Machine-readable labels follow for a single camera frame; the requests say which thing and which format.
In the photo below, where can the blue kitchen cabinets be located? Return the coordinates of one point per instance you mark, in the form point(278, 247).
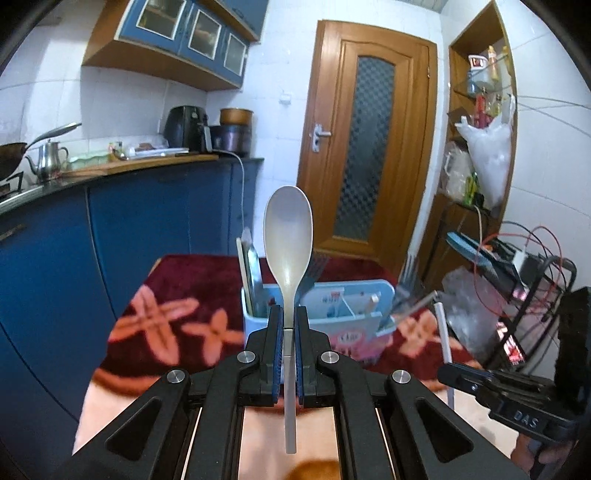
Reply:
point(73, 252)

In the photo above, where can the steel kettle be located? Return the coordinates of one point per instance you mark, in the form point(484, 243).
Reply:
point(48, 167)

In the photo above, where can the brown lidded pot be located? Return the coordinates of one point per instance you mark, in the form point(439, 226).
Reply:
point(234, 131)

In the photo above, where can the black wok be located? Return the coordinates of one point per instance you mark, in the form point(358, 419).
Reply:
point(11, 154)

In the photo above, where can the plush floral table cloth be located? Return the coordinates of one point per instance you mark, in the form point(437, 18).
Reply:
point(187, 314)

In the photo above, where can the white hanging plastic bag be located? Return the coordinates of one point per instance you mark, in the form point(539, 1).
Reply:
point(490, 150)

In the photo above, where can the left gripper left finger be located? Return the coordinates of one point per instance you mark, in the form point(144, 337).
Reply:
point(250, 378)

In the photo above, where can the black air fryer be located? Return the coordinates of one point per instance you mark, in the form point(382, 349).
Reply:
point(185, 128)

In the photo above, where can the right hand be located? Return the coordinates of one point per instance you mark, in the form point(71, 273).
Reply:
point(573, 458)

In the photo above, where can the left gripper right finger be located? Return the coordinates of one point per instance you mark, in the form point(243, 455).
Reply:
point(327, 379)

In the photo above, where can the blue chopsticks box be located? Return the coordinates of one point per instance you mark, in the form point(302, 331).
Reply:
point(336, 309)

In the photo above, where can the wooden door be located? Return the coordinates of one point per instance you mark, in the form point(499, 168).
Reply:
point(367, 140)

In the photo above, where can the blue upper wall cabinet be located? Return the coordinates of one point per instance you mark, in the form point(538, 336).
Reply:
point(202, 44)

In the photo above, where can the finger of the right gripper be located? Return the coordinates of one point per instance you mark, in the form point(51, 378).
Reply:
point(476, 382)

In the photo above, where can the black wire rack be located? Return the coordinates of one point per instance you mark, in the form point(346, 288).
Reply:
point(528, 269)

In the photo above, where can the white chopstick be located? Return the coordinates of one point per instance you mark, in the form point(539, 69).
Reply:
point(372, 304)
point(446, 346)

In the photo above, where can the beige plastic spoon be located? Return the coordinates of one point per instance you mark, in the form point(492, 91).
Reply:
point(288, 234)

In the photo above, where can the steel fork with long handle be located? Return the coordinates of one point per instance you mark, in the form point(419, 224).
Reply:
point(410, 296)

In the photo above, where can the clear plastic bag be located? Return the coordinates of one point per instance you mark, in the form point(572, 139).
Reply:
point(473, 307)

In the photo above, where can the steel fork centre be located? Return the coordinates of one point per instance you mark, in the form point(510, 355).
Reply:
point(316, 267)

